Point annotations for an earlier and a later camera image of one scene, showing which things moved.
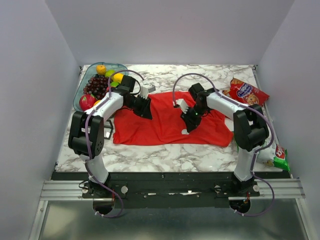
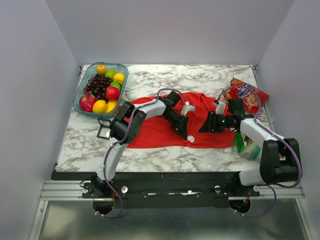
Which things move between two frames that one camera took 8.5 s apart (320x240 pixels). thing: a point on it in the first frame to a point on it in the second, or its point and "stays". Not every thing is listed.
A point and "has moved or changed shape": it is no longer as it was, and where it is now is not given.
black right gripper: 191,124 to 209,126
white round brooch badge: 184,131 has moved or changed shape
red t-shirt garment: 167,126 has moved or changed shape
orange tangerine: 101,69 stays
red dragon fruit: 86,101 stays
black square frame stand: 108,128 stays
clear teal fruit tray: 116,67 stays
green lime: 109,73 stays
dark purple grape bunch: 97,85 stays
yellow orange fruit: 117,77 stays
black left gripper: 145,110 to 182,124
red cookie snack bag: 244,92 stays
